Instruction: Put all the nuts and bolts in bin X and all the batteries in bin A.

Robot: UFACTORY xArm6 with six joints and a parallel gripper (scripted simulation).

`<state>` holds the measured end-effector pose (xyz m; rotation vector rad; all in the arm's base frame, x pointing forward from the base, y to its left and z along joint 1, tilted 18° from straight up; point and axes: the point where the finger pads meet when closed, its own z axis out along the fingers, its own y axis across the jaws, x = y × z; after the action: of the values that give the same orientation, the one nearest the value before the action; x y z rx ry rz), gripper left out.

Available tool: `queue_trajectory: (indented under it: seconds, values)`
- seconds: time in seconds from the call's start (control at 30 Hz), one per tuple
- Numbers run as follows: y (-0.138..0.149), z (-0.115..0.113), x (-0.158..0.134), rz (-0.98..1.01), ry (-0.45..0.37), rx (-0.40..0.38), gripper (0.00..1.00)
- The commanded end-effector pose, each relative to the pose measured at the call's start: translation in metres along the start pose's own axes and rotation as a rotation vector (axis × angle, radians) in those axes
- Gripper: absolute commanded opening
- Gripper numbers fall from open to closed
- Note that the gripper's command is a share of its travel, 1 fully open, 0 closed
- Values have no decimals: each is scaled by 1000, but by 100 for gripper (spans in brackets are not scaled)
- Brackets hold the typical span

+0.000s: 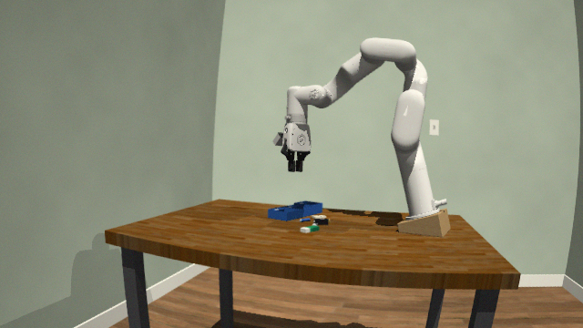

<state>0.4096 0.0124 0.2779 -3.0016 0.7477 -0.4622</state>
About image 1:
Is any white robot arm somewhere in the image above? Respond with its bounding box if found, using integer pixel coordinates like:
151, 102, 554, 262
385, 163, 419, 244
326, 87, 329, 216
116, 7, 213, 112
285, 38, 446, 220

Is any blue three-compartment bin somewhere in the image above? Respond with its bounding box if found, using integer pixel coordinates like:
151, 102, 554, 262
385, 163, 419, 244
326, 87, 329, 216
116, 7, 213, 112
268, 201, 322, 221

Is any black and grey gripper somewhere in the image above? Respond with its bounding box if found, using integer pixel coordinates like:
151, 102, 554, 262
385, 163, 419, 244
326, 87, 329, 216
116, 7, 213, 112
281, 122, 311, 172

